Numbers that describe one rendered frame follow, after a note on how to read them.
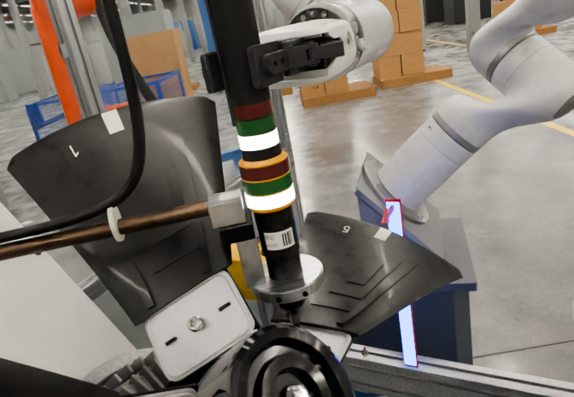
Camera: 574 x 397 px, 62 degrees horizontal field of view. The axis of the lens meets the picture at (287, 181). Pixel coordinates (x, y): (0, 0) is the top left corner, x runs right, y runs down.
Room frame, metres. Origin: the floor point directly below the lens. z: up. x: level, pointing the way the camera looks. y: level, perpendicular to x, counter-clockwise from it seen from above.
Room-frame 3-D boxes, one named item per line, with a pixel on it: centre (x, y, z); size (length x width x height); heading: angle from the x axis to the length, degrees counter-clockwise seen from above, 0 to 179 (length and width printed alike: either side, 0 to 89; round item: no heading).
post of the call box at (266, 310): (0.86, 0.09, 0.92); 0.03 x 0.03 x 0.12; 59
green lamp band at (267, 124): (0.39, 0.02, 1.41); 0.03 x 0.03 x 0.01
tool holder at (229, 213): (0.39, 0.03, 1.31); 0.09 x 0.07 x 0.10; 94
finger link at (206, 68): (0.42, 0.04, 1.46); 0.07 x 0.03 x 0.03; 150
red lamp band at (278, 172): (0.39, 0.02, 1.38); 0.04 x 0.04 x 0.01
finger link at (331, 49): (0.44, -0.05, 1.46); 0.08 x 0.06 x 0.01; 29
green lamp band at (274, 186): (0.39, 0.02, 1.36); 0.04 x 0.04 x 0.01
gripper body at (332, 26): (0.49, -0.04, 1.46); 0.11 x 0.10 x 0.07; 150
